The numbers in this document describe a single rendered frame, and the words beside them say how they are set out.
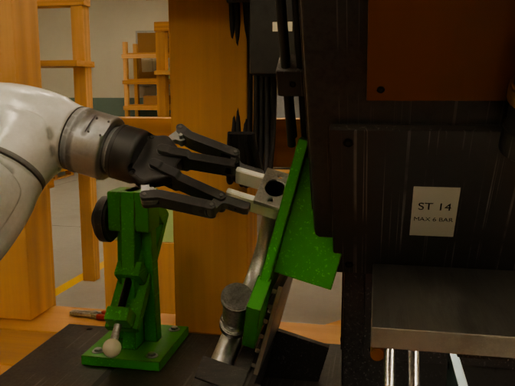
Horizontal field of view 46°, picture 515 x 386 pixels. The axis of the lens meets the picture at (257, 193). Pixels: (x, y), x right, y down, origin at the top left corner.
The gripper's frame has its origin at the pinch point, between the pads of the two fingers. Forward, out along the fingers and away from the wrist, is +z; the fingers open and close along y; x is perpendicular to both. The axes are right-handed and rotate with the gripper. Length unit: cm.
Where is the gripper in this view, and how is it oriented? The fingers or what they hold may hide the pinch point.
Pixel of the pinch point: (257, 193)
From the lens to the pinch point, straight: 80.0
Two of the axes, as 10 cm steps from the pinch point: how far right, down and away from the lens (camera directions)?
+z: 9.5, 2.9, -1.4
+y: 3.2, -7.8, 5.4
